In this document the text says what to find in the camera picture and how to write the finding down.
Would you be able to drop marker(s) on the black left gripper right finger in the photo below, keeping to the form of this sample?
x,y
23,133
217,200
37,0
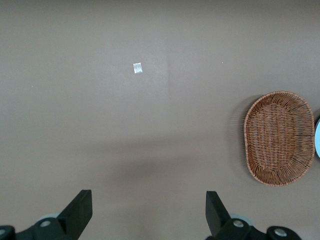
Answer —
x,y
220,220

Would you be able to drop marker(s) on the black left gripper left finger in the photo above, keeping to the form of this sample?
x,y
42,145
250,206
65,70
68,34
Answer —
x,y
72,216

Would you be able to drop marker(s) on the brown oval wicker basket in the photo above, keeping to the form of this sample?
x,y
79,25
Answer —
x,y
279,139

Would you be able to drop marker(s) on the light blue plate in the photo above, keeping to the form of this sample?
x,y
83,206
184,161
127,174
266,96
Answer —
x,y
317,135

